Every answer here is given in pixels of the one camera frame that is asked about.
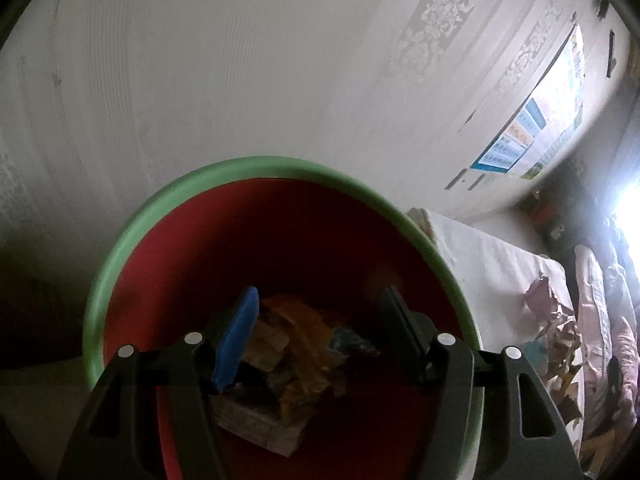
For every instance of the window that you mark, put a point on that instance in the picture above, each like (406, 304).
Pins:
(625, 220)

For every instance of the black wall bar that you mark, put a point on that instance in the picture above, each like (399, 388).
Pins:
(611, 55)

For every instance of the bed with checked sheet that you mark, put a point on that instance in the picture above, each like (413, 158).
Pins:
(597, 320)

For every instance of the orange container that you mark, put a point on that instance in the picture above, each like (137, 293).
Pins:
(542, 212)

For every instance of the dark corner shelf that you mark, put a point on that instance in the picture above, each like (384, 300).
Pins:
(560, 210)

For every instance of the wall socket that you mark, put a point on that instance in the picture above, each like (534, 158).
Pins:
(462, 180)

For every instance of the white grid wall poster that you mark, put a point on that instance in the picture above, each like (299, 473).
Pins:
(555, 135)

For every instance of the pink quilt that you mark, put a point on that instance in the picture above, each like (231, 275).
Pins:
(622, 350)

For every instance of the large striped wall poster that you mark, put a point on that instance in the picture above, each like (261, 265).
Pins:
(510, 145)

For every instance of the crumpled pink-beige paper wrapper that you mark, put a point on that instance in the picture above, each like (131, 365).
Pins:
(565, 355)

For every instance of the white tablecloth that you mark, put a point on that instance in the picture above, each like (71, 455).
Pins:
(490, 280)

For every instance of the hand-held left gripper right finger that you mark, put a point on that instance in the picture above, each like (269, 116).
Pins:
(400, 330)

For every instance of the red bin with green rim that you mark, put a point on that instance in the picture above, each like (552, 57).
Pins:
(300, 240)

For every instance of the orange plastic wrapper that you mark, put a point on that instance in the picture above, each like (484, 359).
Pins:
(300, 340)

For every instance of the green-bordered wall poster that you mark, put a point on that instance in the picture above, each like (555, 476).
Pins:
(534, 170)

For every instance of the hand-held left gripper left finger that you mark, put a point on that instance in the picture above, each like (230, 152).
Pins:
(237, 340)

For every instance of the small teal wrapper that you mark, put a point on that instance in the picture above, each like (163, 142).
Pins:
(539, 355)

